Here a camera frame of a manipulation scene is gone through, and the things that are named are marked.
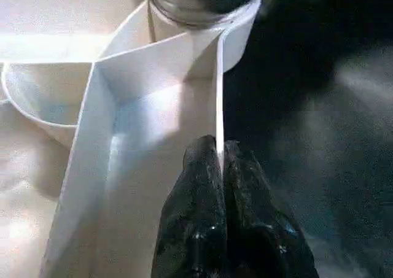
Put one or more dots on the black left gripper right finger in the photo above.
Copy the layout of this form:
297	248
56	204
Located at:
261	229

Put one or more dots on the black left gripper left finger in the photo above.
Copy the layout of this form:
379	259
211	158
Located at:
193	222

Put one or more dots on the white plastic table leg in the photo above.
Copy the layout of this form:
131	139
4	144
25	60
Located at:
172	5

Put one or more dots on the white plastic table top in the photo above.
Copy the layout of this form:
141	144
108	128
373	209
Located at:
122	106

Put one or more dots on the black mat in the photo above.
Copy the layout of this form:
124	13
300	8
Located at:
307	137

